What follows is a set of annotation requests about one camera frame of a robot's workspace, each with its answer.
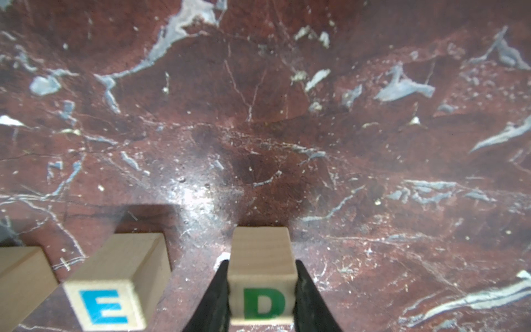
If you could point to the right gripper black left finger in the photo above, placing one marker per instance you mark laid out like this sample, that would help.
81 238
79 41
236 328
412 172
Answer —
213 312

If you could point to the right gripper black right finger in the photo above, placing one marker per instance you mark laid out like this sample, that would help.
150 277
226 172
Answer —
311 313

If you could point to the wooden letter block D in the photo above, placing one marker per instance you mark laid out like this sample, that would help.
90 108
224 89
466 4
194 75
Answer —
262 277

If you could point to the wooden letter block E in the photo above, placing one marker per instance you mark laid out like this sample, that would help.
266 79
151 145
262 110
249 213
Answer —
119 287

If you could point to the wooden letter block R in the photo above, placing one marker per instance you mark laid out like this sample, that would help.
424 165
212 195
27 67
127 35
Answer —
27 280

